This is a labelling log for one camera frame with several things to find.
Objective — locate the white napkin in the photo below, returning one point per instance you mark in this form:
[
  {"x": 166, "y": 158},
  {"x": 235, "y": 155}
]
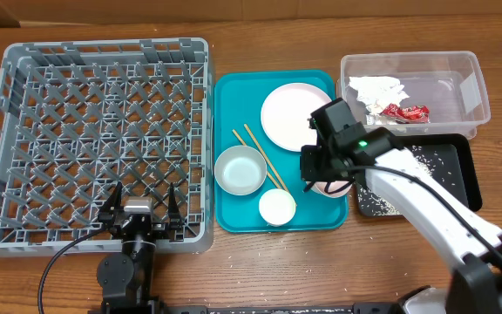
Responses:
[{"x": 377, "y": 93}]

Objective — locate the red snack wrapper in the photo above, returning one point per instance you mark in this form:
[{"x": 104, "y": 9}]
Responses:
[{"x": 407, "y": 115}]

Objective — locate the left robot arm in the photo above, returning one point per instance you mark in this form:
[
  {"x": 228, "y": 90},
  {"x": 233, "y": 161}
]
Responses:
[{"x": 126, "y": 276}]

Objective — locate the white rice pile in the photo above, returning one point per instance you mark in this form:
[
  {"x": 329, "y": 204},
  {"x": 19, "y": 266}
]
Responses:
[{"x": 377, "y": 205}]

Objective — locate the grey bowl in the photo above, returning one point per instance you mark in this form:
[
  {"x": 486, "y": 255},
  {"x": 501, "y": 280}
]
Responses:
[{"x": 240, "y": 170}]

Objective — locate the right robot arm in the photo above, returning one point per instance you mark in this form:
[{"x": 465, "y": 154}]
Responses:
[{"x": 469, "y": 245}]

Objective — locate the grey plastic dish rack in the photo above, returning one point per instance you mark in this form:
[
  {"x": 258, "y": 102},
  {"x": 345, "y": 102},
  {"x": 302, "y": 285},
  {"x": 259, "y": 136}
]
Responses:
[{"x": 76, "y": 117}]

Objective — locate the teal serving tray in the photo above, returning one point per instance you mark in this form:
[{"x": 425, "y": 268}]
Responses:
[{"x": 238, "y": 99}]

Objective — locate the black tray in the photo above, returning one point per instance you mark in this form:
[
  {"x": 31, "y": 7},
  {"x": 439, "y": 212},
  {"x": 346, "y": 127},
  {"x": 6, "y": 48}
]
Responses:
[{"x": 447, "y": 159}]

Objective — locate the small white cup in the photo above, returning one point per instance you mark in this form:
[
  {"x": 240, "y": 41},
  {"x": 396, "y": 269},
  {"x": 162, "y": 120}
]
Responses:
[{"x": 277, "y": 207}]

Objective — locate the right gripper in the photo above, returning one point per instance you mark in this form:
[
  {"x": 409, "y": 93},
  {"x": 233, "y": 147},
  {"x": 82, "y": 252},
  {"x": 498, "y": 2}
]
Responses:
[{"x": 314, "y": 166}]

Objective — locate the large white plate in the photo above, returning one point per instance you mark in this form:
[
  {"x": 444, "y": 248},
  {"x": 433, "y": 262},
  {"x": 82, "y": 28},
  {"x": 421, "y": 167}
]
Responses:
[{"x": 286, "y": 111}]

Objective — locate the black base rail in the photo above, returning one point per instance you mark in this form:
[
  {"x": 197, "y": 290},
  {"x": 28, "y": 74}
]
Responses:
[{"x": 357, "y": 308}]

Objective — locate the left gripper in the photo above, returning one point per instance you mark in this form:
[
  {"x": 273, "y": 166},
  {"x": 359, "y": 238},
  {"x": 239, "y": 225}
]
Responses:
[{"x": 162, "y": 230}]

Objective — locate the pink bowl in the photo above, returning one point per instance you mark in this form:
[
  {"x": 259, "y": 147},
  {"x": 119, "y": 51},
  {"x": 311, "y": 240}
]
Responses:
[{"x": 334, "y": 189}]

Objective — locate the wooden chopstick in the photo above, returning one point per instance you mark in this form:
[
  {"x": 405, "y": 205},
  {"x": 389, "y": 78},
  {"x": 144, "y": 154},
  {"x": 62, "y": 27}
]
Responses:
[
  {"x": 269, "y": 175},
  {"x": 269, "y": 162}
]

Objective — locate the clear plastic bin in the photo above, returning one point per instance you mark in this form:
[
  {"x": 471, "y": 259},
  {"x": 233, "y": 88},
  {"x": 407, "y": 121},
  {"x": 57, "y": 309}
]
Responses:
[{"x": 449, "y": 83}]

